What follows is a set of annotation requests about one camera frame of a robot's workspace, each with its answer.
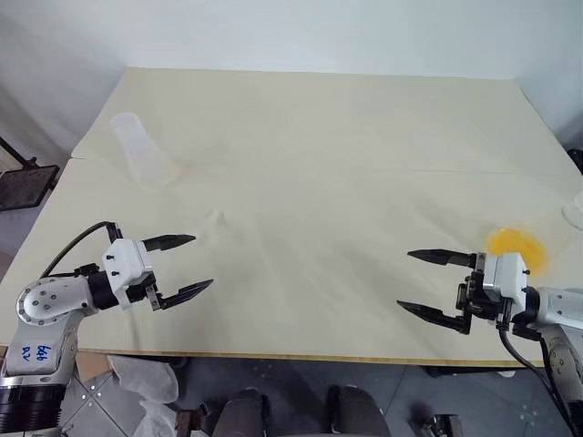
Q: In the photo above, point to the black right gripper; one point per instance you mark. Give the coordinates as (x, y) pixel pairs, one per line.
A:
(473, 296)

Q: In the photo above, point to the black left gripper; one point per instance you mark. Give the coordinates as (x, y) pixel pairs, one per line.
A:
(141, 289)

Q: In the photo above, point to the small frosted plastic cup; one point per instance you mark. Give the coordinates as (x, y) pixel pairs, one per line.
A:
(139, 152)

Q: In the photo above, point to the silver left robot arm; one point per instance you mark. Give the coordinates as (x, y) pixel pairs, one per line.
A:
(41, 305)

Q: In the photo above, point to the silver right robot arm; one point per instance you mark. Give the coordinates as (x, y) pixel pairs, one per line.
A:
(560, 307)

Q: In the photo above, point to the dark table underframe piece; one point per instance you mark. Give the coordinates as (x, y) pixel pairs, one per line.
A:
(469, 370)

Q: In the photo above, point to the white plastic bag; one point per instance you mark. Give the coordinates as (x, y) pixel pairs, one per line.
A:
(146, 378)

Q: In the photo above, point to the brown cardboard piece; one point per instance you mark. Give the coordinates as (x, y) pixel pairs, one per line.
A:
(91, 364)

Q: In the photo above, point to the dark rounded shape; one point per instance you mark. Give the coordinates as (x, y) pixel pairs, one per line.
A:
(355, 414)
(246, 414)

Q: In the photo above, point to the dark object beside table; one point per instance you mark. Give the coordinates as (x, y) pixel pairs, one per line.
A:
(576, 159)

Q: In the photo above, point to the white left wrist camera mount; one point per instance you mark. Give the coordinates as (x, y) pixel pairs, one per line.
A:
(123, 259)

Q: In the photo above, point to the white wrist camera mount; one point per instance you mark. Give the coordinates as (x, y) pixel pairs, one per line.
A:
(510, 273)
(123, 259)

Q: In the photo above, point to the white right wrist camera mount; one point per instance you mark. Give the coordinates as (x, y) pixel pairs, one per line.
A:
(510, 273)

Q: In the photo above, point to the black mesh metal frame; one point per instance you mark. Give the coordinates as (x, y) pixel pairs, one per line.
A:
(23, 186)

